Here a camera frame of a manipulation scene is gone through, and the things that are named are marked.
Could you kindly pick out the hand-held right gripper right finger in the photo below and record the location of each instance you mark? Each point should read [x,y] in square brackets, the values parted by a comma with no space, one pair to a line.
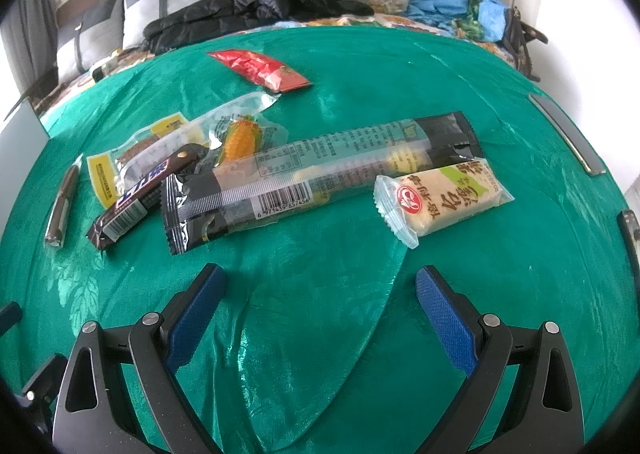
[445,319]

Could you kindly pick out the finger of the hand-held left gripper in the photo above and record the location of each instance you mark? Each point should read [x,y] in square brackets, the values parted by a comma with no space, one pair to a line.
[9,316]
[42,384]

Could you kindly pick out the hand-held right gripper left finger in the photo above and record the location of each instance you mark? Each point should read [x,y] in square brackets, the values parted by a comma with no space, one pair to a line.
[195,319]

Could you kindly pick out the beige rice cracker packet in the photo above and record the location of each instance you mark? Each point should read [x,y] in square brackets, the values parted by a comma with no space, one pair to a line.
[442,201]

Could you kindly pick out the brown chocolate bar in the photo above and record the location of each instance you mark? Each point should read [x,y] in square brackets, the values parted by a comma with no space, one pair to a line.
[135,199]

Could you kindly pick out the yellow label clear snack packet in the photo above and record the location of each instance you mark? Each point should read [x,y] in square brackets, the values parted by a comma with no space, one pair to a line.
[112,172]

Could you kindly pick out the clear corn packet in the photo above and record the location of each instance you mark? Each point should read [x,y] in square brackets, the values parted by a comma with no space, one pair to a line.
[242,137]

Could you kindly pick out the long black clear cracker packet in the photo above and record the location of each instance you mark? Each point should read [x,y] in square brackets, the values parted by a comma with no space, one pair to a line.
[320,174]

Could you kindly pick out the red snack packet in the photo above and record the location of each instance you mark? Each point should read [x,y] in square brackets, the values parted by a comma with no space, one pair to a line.
[257,68]

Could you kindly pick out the brown stick sachet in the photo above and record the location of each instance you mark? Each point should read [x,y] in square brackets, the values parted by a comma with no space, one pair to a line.
[61,209]

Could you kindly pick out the green blanket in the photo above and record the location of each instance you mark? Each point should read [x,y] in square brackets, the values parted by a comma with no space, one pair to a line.
[325,324]

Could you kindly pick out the grey bedside panel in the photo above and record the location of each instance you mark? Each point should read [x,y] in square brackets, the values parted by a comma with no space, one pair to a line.
[20,154]

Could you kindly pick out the grey flat bar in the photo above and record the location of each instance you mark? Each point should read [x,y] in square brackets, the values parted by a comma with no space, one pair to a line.
[631,234]
[567,134]

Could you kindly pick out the black phone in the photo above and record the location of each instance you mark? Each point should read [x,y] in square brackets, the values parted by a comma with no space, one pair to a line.
[106,68]

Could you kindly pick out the brown bag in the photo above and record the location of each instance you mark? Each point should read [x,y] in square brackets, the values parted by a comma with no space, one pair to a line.
[524,42]

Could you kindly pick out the grey curtain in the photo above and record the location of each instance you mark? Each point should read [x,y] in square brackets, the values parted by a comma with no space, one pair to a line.
[22,9]

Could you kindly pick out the blue cloth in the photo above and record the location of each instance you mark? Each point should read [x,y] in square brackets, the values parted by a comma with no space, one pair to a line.
[450,10]

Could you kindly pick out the black down jacket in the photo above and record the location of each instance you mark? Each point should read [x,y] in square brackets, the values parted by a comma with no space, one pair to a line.
[260,2]

